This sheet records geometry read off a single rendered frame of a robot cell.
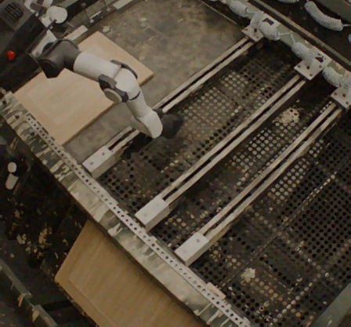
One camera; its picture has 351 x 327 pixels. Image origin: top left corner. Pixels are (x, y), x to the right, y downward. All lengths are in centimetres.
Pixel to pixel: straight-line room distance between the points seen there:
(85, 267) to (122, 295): 24
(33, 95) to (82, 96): 26
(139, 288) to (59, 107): 91
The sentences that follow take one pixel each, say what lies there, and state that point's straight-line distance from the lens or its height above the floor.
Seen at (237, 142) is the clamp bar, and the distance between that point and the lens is 253.
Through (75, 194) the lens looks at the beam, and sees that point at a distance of 249.
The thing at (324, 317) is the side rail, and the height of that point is 107.
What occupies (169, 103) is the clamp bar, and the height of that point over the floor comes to 128.
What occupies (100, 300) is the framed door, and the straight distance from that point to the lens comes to 280.
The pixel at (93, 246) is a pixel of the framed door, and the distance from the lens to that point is 277.
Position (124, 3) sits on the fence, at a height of 151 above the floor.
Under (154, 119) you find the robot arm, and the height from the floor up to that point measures 128.
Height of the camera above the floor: 186
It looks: 16 degrees down
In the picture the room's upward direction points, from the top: 33 degrees clockwise
